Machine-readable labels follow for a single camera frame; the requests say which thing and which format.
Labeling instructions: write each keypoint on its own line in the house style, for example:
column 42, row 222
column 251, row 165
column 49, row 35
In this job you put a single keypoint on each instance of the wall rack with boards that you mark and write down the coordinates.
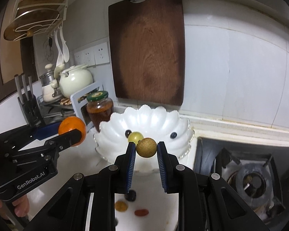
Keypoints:
column 35, row 17

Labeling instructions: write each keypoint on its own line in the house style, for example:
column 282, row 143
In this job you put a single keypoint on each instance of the white wall sockets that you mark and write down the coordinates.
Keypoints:
column 94, row 55

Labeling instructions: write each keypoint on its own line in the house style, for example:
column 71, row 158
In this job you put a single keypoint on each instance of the brown longan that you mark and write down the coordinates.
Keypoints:
column 121, row 206
column 146, row 147

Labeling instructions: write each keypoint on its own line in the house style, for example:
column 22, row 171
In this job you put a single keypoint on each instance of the black gas stove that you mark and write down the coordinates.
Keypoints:
column 208, row 149

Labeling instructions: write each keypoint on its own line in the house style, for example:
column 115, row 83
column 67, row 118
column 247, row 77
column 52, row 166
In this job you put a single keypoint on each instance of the white scalloped bowl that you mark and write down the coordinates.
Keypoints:
column 156, row 123

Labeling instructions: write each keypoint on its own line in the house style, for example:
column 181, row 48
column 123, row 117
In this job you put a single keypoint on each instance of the white hanging spoons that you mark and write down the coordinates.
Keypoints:
column 61, row 45

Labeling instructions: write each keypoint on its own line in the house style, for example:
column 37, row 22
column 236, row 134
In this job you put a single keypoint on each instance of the black knife block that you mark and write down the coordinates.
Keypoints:
column 28, row 102

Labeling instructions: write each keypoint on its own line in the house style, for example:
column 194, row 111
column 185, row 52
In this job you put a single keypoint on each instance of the glass jar green lid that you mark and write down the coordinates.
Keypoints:
column 99, row 108

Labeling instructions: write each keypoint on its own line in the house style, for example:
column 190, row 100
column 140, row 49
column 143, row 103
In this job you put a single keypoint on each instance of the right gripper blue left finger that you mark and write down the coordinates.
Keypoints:
column 88, row 201

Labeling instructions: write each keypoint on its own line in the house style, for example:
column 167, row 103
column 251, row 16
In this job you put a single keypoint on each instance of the orange tangerine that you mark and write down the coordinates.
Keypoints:
column 72, row 123

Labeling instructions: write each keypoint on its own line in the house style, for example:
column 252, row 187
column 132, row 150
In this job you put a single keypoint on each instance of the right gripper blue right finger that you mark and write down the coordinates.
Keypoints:
column 204, row 202

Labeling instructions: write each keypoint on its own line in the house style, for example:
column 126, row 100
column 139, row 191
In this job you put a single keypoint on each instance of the small steel pot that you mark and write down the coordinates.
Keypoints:
column 50, row 88

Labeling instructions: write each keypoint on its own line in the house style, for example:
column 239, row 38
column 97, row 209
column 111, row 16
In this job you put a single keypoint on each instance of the blueberry front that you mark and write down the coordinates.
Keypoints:
column 173, row 135

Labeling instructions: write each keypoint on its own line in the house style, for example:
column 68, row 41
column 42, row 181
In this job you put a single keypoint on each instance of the white rack frame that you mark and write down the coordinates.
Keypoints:
column 79, row 102

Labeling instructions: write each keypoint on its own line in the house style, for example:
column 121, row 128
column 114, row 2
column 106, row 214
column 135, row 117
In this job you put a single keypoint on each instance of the dark grape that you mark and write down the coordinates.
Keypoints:
column 127, row 133

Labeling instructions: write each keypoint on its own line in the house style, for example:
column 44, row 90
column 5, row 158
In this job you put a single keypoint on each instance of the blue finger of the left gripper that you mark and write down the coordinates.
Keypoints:
column 47, row 131

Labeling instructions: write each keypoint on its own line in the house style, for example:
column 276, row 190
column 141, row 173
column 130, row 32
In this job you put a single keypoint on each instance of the dark plum back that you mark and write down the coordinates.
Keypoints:
column 131, row 195

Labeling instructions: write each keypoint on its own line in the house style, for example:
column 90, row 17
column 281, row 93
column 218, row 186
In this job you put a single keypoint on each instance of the brown wooden cutting board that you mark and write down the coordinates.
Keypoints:
column 147, row 45

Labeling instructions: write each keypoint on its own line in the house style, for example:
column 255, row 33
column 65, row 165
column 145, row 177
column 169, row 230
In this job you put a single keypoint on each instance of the left burner grate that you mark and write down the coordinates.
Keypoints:
column 255, row 179

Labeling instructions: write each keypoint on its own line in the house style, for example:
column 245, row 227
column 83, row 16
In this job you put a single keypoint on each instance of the green round fruit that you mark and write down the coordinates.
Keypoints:
column 135, row 137

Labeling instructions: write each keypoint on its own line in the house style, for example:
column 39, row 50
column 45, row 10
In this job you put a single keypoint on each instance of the person's left hand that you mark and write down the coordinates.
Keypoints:
column 21, row 207

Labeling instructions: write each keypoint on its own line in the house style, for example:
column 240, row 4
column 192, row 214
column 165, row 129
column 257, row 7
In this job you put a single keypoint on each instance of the red oblong tomato back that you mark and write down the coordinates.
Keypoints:
column 141, row 212

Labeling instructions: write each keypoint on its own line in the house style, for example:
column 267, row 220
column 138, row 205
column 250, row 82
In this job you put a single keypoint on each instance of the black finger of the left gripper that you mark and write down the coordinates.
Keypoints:
column 62, row 142

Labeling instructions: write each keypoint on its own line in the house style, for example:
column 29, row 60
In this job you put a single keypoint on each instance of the cream ceramic teapot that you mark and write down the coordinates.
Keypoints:
column 74, row 79

